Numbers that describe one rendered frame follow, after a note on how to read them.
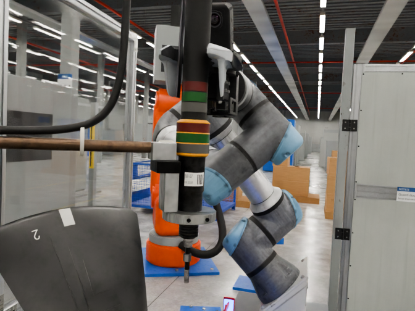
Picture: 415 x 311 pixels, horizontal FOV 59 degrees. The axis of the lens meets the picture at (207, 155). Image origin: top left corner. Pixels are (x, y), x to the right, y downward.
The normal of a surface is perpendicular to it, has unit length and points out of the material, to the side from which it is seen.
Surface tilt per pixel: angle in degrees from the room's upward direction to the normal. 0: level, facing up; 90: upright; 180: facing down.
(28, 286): 51
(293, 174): 90
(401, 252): 90
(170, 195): 90
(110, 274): 41
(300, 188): 90
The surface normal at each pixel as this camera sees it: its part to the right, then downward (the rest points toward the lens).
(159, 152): 0.36, 0.07
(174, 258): 0.12, 0.06
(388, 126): -0.24, 0.04
